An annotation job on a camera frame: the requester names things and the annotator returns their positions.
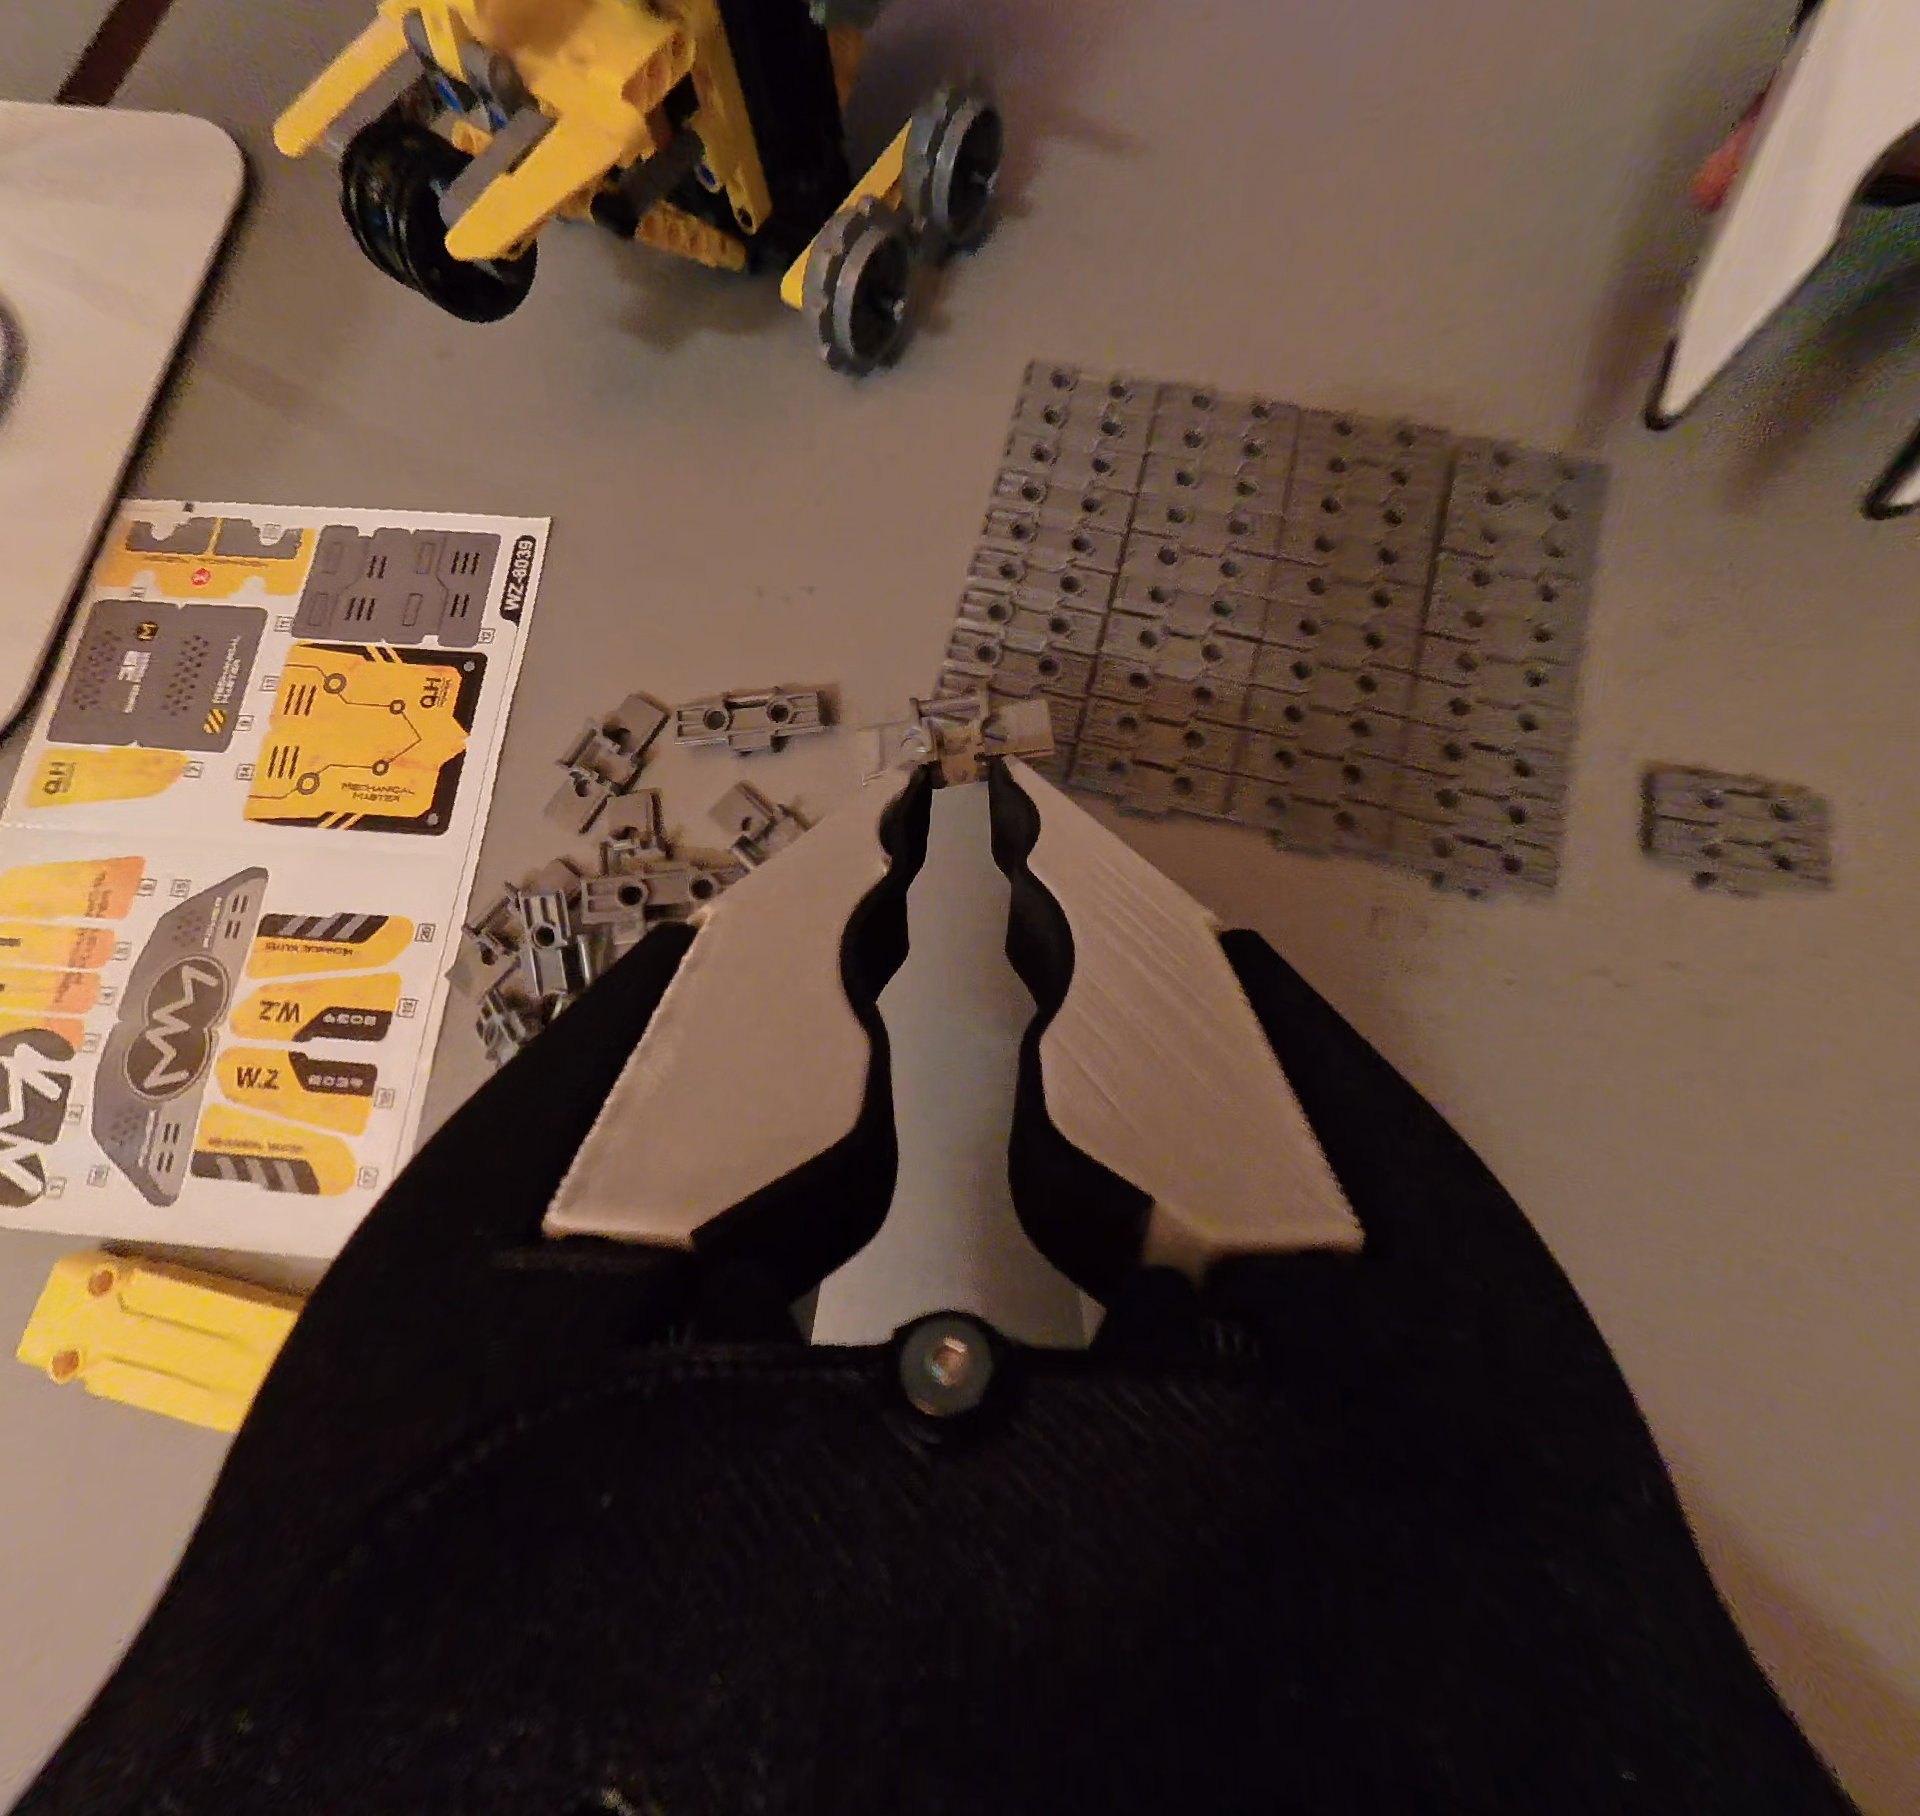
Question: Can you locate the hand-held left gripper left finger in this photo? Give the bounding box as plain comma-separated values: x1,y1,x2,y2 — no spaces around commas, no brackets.
541,766,935,1249

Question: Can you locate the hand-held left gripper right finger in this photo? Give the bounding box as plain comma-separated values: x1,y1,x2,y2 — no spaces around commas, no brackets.
983,757,1369,1278

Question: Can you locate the pile of track links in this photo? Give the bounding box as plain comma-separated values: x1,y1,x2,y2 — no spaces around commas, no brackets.
459,682,844,1067

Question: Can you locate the strip of joined track links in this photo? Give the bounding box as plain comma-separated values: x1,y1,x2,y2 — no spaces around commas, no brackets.
1410,443,1615,900

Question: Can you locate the mat of joined track links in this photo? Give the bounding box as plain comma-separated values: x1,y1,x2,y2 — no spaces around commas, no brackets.
937,362,1465,862

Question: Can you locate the yellow black sticker sheet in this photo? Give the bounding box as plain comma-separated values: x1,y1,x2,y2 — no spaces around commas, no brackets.
0,501,552,1259

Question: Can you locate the yellow toy beam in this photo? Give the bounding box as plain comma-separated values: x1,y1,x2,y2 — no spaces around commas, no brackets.
20,1247,311,1435

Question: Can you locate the yellow black toy vehicle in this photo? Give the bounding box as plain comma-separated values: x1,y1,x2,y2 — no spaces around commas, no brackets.
274,0,1014,380

